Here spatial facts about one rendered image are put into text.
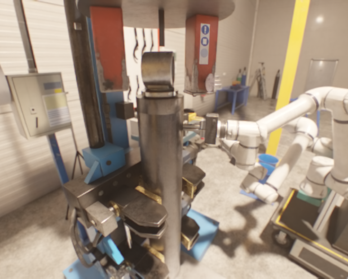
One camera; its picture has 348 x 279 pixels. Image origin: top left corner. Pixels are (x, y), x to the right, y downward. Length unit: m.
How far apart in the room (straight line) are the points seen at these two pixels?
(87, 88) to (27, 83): 0.50
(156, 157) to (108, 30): 0.52
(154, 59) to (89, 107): 0.41
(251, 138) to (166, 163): 0.38
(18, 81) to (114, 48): 0.76
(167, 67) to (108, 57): 0.21
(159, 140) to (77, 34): 0.58
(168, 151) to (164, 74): 0.32
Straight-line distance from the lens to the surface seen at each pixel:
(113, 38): 0.70
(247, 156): 0.79
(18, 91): 1.32
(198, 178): 1.00
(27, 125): 1.35
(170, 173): 0.82
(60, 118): 1.40
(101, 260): 1.20
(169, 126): 0.71
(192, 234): 1.33
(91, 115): 0.94
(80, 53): 0.92
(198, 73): 0.78
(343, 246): 1.91
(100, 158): 0.89
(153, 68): 0.70
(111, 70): 0.69
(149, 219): 0.79
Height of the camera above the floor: 1.59
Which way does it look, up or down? 23 degrees down
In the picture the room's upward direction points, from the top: straight up
